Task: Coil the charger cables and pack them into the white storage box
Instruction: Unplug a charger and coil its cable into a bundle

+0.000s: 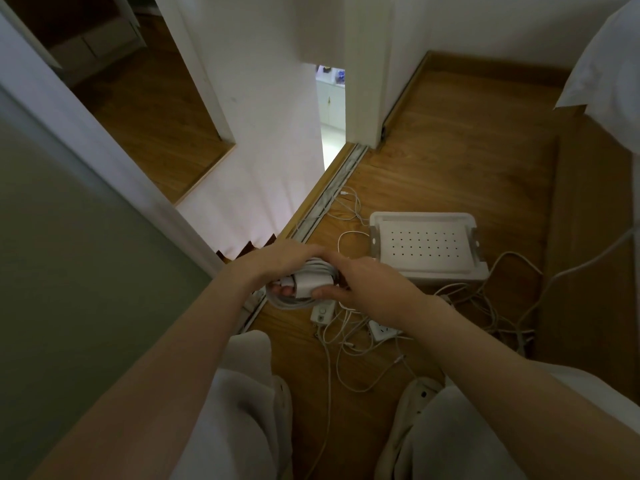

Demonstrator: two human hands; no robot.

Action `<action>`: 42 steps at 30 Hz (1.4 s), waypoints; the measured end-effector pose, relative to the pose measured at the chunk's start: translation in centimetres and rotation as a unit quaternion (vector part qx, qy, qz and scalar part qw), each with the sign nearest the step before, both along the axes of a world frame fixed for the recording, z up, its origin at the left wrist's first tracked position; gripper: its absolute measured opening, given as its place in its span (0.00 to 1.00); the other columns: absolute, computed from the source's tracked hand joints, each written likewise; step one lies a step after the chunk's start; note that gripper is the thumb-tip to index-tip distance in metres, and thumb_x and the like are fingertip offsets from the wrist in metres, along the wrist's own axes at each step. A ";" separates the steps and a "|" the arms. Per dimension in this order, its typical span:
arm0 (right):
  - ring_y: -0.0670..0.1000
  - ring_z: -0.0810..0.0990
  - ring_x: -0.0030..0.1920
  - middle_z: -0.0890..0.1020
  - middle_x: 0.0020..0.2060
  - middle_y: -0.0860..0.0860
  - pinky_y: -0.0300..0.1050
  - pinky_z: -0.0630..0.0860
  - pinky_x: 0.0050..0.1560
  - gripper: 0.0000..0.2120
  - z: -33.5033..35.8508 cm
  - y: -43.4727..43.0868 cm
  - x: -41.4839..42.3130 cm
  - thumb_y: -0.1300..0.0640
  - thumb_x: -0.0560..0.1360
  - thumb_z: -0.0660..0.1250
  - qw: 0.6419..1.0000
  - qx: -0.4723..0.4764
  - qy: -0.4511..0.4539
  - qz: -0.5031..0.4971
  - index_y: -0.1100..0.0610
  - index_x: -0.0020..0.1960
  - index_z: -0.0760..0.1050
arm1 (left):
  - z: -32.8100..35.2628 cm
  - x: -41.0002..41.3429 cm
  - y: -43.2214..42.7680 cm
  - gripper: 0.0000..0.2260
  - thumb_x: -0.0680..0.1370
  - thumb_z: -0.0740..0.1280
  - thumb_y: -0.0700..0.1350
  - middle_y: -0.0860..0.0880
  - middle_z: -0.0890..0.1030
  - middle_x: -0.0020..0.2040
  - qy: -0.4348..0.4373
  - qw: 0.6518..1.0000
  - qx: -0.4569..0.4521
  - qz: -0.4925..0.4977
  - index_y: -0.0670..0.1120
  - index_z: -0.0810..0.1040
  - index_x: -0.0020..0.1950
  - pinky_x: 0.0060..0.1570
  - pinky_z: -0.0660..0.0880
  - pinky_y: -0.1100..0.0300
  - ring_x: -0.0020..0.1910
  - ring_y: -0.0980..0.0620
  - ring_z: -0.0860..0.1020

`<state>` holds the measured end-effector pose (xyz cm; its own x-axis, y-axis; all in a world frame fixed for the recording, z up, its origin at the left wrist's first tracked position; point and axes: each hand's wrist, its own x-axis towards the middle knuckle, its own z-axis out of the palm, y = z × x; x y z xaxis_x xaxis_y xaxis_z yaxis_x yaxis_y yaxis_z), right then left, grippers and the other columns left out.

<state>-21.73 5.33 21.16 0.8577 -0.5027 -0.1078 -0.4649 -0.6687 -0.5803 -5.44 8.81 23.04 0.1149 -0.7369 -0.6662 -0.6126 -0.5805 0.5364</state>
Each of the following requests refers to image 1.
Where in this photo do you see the person's right hand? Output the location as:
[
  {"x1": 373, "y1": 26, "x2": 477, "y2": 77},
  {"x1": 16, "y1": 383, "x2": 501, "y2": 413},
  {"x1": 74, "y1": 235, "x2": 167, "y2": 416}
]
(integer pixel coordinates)
[{"x1": 312, "y1": 254, "x2": 437, "y2": 329}]

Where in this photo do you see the person's left hand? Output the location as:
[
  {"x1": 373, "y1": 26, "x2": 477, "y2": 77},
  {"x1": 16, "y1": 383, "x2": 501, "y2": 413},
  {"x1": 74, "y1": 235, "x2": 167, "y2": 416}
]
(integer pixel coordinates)
[{"x1": 226, "y1": 242, "x2": 342, "y2": 297}]

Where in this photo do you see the white charger cable bundle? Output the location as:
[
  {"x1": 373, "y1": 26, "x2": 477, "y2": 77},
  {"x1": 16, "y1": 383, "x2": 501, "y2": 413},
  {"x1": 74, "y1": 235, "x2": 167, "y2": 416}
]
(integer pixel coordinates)
[{"x1": 265, "y1": 257, "x2": 348, "y2": 312}]

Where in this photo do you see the person's left forearm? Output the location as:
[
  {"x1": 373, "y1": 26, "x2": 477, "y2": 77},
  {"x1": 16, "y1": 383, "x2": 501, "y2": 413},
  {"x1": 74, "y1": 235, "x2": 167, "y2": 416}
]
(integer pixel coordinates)
[{"x1": 29, "y1": 265, "x2": 261, "y2": 480}]

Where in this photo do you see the person's right forearm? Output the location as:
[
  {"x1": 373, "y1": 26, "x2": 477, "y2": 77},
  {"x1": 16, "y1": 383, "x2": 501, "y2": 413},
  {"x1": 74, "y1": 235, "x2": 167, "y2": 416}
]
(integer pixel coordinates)
[{"x1": 414, "y1": 297, "x2": 640, "y2": 480}]

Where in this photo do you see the white power strip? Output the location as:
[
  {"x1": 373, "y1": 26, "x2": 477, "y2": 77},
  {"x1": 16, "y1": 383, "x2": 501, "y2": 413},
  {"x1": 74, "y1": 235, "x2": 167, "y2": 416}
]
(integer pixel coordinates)
[{"x1": 367, "y1": 319, "x2": 402, "y2": 344}]

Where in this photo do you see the metal sliding door track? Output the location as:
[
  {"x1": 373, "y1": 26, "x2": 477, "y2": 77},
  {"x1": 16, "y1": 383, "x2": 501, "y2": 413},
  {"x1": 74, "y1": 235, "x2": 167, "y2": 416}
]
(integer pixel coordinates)
[{"x1": 235, "y1": 143, "x2": 370, "y2": 336}]

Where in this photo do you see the white perforated plastic storage box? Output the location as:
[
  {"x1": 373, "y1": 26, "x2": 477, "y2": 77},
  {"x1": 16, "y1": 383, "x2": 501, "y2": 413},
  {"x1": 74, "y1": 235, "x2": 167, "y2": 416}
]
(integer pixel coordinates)
[{"x1": 368, "y1": 211, "x2": 490, "y2": 286}]

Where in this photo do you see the beige left slipper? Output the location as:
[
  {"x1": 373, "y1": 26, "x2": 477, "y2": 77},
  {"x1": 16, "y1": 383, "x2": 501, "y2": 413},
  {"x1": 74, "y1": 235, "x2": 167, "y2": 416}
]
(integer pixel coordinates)
[{"x1": 269, "y1": 375, "x2": 295, "y2": 478}]

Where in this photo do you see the beige slipper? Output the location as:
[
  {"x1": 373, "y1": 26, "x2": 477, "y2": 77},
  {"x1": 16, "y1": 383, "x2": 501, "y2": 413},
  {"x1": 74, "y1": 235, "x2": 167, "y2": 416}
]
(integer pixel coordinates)
[
  {"x1": 374, "y1": 377, "x2": 447, "y2": 480},
  {"x1": 269, "y1": 375, "x2": 295, "y2": 478}
]

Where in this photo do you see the person's left trouser leg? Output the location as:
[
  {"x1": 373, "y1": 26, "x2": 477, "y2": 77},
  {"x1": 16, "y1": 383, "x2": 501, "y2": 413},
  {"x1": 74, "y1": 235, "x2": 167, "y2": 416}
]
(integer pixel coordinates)
[{"x1": 167, "y1": 330, "x2": 282, "y2": 480}]

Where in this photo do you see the person's trouser leg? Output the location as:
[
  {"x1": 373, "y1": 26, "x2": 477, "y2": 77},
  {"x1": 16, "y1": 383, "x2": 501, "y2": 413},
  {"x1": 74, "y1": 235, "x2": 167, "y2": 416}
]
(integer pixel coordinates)
[
  {"x1": 395, "y1": 362, "x2": 640, "y2": 480},
  {"x1": 167, "y1": 330, "x2": 282, "y2": 480}
]

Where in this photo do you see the beige right slipper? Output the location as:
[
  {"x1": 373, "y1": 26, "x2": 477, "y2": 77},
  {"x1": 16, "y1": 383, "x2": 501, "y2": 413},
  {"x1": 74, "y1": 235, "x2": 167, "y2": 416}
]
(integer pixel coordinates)
[{"x1": 374, "y1": 377, "x2": 447, "y2": 480}]

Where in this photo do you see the white sliding door panel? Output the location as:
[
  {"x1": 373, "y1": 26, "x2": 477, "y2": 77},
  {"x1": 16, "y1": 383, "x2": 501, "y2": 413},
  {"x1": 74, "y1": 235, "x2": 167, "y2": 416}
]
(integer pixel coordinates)
[{"x1": 152, "y1": 0, "x2": 326, "y2": 260}]

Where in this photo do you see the white cabinet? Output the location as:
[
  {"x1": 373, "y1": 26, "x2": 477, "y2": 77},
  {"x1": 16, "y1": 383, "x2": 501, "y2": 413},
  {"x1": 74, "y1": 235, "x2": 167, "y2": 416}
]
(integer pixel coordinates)
[{"x1": 315, "y1": 65, "x2": 347, "y2": 130}]

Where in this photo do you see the person's right trouser leg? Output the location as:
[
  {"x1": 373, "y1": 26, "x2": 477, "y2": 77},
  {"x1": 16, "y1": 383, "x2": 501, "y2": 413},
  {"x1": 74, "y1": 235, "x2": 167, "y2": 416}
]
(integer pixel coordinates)
[{"x1": 395, "y1": 362, "x2": 640, "y2": 480}]

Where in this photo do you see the white bed sheet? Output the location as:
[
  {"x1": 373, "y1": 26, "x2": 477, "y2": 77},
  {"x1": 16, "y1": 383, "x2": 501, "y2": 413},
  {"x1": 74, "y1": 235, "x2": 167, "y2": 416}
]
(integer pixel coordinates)
[{"x1": 552, "y1": 0, "x2": 640, "y2": 154}]

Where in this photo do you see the small white switch adapter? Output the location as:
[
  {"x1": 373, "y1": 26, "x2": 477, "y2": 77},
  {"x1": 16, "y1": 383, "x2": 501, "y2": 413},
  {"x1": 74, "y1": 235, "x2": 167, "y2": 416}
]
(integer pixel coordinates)
[{"x1": 310, "y1": 301, "x2": 338, "y2": 326}]

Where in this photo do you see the tangle of thin white cables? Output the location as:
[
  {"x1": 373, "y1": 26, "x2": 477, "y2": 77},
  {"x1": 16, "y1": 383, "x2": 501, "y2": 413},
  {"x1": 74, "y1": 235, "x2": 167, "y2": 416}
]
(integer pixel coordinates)
[{"x1": 314, "y1": 252, "x2": 543, "y2": 395}]

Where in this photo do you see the thin white charging cable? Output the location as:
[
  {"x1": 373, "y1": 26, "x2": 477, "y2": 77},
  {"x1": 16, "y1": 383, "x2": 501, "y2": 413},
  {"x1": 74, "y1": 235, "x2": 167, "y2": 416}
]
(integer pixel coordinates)
[{"x1": 295, "y1": 187, "x2": 372, "y2": 255}]

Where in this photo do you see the thick white power cord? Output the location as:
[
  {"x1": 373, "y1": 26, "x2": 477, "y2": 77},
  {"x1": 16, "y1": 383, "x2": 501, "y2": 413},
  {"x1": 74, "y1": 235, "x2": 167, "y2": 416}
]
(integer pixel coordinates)
[{"x1": 514, "y1": 226, "x2": 640, "y2": 348}]

